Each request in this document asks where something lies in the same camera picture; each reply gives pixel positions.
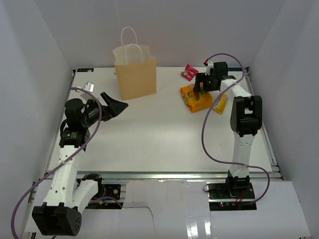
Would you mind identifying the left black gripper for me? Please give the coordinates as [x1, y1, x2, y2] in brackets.
[81, 92, 128, 127]

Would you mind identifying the large orange candy bag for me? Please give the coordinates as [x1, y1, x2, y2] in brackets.
[180, 83, 213, 113]

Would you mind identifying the small yellow snack bar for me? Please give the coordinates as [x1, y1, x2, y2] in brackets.
[213, 94, 229, 115]

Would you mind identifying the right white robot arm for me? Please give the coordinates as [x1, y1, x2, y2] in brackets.
[193, 61, 262, 199]

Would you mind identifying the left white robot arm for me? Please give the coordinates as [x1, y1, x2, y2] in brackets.
[32, 92, 128, 237]

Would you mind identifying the brown paper bag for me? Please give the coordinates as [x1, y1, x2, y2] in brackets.
[112, 26, 157, 100]

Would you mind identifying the pink snack packet back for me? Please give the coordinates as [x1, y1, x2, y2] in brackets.
[181, 64, 199, 82]

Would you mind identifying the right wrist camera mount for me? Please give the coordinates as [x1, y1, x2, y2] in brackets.
[204, 61, 214, 75]

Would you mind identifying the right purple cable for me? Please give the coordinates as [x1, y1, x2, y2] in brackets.
[201, 53, 271, 206]

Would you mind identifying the purple cable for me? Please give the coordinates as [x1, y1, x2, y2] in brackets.
[201, 53, 271, 206]
[11, 86, 123, 239]

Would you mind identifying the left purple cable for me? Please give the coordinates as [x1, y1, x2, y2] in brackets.
[11, 86, 123, 239]

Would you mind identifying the aluminium frame rail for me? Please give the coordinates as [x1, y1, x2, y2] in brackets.
[76, 171, 282, 181]

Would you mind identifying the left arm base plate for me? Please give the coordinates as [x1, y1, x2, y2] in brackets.
[102, 184, 121, 200]

